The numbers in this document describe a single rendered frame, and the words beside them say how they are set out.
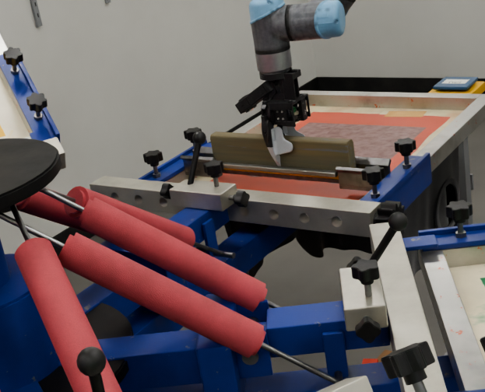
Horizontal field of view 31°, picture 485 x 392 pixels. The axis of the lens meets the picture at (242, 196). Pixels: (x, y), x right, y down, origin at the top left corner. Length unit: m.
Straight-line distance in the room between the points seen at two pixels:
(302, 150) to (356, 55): 4.16
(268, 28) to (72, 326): 0.94
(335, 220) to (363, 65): 4.43
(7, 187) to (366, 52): 4.97
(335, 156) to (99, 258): 0.80
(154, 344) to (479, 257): 0.59
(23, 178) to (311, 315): 0.45
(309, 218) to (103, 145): 2.85
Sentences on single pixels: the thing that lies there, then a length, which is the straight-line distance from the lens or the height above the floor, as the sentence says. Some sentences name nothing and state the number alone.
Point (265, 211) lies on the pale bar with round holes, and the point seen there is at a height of 1.02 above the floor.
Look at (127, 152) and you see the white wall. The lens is 4.57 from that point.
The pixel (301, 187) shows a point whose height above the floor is 0.96.
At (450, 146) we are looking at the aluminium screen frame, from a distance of 2.06.
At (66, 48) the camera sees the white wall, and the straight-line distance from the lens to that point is 4.24.
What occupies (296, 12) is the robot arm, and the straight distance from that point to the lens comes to 1.80.
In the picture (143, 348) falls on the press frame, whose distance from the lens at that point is 1.31.
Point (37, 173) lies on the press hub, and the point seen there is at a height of 1.32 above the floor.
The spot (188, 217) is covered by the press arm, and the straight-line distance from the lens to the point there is 1.66.
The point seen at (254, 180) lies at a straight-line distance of 2.03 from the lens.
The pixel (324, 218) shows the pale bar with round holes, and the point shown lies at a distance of 1.62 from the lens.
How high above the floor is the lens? 1.67
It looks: 22 degrees down
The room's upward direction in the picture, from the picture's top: 9 degrees counter-clockwise
